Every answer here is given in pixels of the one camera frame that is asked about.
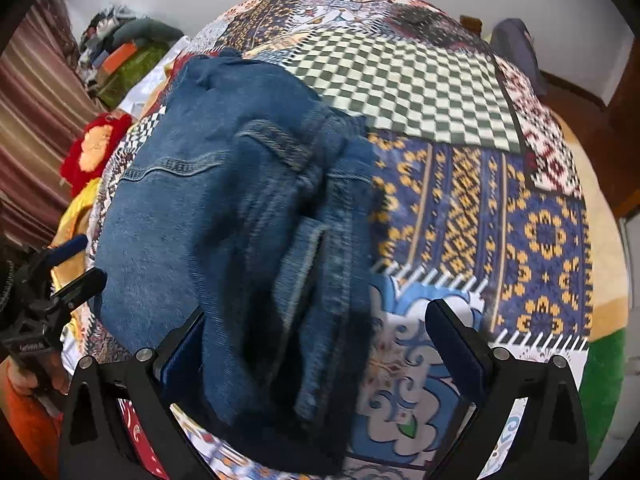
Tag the beige green mattress edge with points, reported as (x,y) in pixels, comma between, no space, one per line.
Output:
(604,371)

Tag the blue denim jacket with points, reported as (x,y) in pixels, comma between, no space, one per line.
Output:
(249,202)

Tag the person's left hand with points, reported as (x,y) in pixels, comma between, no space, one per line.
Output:
(25,382)

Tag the purple grey bag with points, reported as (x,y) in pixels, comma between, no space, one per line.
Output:
(511,40)

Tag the pile of folded clothes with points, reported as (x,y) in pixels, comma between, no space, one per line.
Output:
(118,49)

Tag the orange sleeve forearm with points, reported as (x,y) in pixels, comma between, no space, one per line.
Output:
(36,430)

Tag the striped maroon curtain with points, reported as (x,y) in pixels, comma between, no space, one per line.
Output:
(44,108)

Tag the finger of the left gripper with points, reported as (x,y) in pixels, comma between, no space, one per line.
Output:
(80,290)
(55,256)

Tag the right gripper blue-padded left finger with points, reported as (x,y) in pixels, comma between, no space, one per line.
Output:
(95,444)

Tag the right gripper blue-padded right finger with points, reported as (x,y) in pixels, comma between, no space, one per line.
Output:
(551,441)

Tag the red yellow plush blanket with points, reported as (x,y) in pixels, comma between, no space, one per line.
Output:
(89,154)

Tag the wooden door frame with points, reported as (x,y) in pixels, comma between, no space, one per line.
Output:
(623,123)

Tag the patchwork patterned bedspread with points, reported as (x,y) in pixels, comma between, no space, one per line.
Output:
(475,201)

